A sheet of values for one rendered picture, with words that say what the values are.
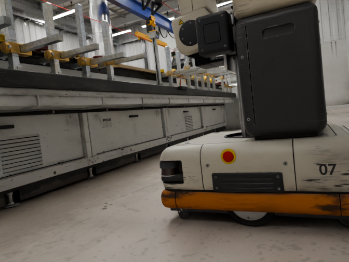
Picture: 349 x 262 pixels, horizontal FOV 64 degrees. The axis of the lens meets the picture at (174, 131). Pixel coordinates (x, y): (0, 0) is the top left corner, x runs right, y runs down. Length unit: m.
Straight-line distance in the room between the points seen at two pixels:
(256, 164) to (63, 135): 1.44
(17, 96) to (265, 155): 1.20
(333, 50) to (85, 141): 10.67
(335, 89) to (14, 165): 11.06
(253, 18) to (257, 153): 0.43
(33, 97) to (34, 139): 0.34
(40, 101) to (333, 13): 11.33
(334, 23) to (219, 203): 11.37
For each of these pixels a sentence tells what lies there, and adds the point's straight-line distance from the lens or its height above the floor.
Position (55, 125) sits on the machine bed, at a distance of 2.02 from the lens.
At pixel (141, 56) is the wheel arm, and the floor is 0.83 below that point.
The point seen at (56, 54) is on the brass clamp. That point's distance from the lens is 1.77.
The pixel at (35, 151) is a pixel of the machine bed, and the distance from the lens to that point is 1.91.
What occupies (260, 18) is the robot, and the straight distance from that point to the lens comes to 0.99.
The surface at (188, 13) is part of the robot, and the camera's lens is 1.25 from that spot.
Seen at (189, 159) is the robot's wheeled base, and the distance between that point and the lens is 1.00.
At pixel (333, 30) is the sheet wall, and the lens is 12.10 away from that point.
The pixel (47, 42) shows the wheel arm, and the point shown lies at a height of 0.80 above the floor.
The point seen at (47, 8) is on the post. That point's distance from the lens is 1.84.
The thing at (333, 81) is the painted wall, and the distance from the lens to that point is 11.84.
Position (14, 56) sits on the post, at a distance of 1.61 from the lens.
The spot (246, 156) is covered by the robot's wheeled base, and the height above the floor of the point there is 0.24.
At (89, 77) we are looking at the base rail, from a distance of 1.90.
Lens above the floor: 0.39
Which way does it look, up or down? 3 degrees down
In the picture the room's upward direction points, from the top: 6 degrees counter-clockwise
